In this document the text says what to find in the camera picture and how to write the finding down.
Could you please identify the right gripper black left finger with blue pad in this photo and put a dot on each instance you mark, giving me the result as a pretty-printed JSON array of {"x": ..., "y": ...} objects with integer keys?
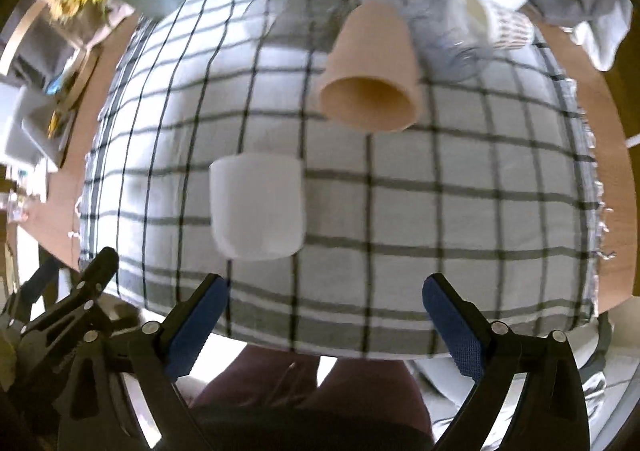
[{"x": 160, "y": 357}]

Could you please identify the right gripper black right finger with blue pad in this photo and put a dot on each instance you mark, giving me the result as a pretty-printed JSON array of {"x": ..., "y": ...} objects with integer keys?
[{"x": 551, "y": 413}]

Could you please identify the small white cup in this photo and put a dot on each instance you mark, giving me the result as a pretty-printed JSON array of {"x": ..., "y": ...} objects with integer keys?
[{"x": 257, "y": 206}]

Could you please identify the pink plastic cup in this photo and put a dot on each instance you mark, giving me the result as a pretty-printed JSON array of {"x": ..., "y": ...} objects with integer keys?
[{"x": 371, "y": 80}]

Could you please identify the houndstooth pattern paper cup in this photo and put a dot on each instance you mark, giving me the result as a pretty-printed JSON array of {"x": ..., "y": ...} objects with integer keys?
[{"x": 497, "y": 27}]

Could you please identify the black left gripper clamp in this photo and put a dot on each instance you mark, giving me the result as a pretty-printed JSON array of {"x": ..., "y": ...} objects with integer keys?
[{"x": 37, "y": 352}]

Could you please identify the person dark red trousers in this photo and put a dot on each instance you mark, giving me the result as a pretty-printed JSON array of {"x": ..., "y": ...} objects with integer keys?
[{"x": 272, "y": 400}]

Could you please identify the white grey desk clutter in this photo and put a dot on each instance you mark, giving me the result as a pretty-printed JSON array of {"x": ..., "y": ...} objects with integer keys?
[{"x": 26, "y": 114}]

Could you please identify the white curved floor lamp pole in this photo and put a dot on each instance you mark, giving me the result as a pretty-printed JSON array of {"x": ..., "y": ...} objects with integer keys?
[{"x": 633, "y": 141}]

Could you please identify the wooden round stand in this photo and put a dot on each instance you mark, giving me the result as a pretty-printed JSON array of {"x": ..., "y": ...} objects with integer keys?
[{"x": 76, "y": 78}]

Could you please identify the dark clear glass container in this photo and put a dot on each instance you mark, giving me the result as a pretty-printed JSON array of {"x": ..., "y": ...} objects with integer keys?
[{"x": 297, "y": 24}]

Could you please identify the clear blue glass mug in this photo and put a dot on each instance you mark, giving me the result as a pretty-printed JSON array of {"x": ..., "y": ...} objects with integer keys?
[{"x": 449, "y": 47}]

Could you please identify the grey curtain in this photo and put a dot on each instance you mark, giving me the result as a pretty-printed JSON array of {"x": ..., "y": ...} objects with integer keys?
[{"x": 598, "y": 26}]

